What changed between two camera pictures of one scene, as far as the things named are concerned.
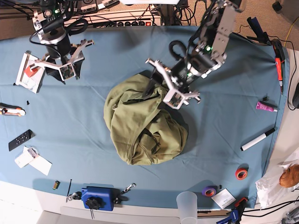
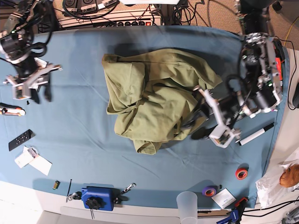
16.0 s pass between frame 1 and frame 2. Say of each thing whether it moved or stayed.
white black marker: moved
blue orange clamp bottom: stayed
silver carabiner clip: stayed
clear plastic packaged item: stayed
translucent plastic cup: stayed
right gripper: moved
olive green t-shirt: moved
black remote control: stayed
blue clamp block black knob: stayed
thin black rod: stayed
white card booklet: stayed
